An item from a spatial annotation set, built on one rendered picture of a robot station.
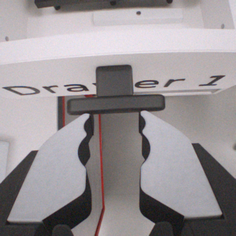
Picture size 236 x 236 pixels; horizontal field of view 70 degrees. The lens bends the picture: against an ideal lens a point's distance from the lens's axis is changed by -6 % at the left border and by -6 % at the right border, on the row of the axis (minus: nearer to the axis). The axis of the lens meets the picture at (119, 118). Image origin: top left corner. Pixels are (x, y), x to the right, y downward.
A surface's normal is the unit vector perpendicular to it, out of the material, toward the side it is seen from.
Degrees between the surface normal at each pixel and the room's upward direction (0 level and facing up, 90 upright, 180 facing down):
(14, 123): 0
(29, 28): 0
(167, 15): 0
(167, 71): 90
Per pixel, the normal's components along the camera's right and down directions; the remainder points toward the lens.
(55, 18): -0.02, -0.10
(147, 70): 0.04, 0.99
